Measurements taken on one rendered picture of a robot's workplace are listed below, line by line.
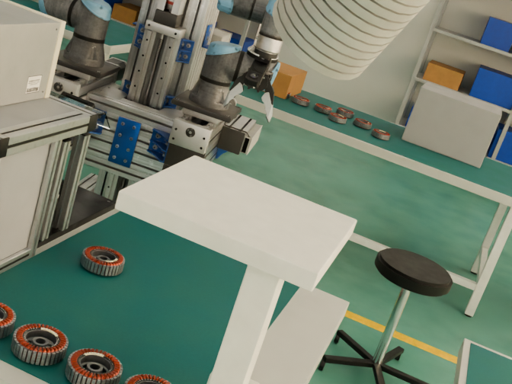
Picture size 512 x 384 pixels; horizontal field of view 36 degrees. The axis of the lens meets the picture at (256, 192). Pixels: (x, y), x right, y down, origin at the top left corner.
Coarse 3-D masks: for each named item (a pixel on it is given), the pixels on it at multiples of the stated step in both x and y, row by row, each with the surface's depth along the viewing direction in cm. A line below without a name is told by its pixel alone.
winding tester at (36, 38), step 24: (0, 0) 202; (0, 24) 176; (24, 24) 184; (48, 24) 194; (0, 48) 179; (24, 48) 188; (48, 48) 198; (0, 72) 182; (24, 72) 192; (48, 72) 202; (0, 96) 186; (24, 96) 196; (48, 96) 206
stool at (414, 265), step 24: (384, 264) 332; (408, 264) 338; (432, 264) 347; (408, 288) 325; (432, 288) 325; (336, 336) 373; (384, 336) 349; (336, 360) 346; (360, 360) 351; (384, 360) 358
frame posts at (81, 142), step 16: (64, 144) 199; (80, 144) 209; (64, 160) 202; (80, 160) 210; (80, 176) 214; (64, 192) 213; (48, 208) 204; (64, 208) 214; (48, 224) 207; (64, 224) 216
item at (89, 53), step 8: (72, 40) 289; (80, 40) 287; (88, 40) 286; (96, 40) 288; (72, 48) 287; (80, 48) 287; (88, 48) 287; (96, 48) 289; (64, 56) 290; (72, 56) 287; (80, 56) 287; (88, 56) 287; (96, 56) 289; (88, 64) 288; (96, 64) 290
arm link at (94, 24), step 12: (84, 0) 283; (96, 0) 287; (72, 12) 285; (84, 12) 284; (96, 12) 283; (108, 12) 286; (72, 24) 288; (84, 24) 285; (96, 24) 285; (108, 24) 290; (96, 36) 287
